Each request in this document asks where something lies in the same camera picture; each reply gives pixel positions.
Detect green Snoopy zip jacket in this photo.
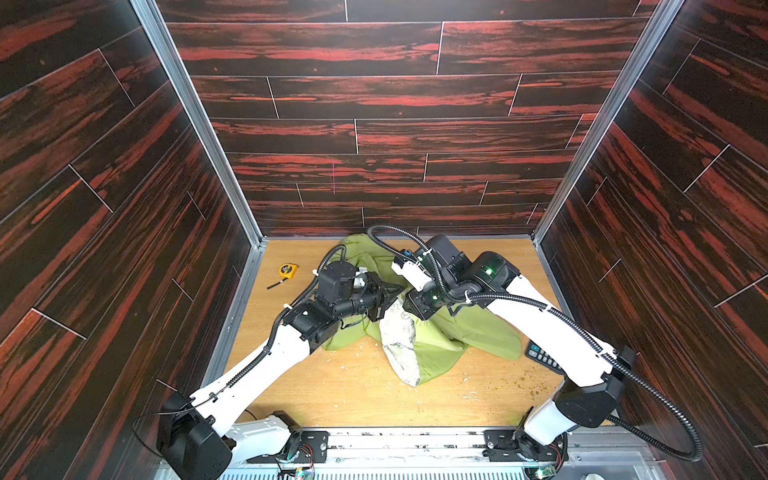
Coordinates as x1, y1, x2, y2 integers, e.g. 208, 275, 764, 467
322, 233, 524, 388

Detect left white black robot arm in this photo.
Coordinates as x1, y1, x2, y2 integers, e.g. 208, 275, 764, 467
156, 261, 404, 479

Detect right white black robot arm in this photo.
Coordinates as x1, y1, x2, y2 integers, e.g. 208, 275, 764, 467
392, 235, 624, 461

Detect yellow tape measure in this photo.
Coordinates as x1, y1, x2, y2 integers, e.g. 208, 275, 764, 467
267, 263, 299, 290

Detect dark grey calculator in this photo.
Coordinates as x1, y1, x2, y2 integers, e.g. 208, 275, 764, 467
525, 340, 565, 376

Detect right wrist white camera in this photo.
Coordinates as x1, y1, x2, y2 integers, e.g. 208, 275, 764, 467
391, 259, 433, 292

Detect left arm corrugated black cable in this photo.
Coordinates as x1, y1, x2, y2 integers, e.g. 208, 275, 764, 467
206, 244, 348, 400

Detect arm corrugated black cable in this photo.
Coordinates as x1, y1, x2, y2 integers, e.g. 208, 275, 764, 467
206, 244, 348, 400
367, 224, 704, 463

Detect aluminium front rail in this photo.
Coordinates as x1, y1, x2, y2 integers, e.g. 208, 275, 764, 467
218, 427, 670, 479

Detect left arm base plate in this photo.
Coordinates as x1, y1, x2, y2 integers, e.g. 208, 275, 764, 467
246, 430, 330, 464

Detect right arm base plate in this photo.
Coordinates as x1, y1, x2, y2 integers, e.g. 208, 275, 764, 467
483, 428, 568, 464

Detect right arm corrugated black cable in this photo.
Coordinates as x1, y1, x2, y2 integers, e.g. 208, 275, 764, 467
367, 224, 704, 463

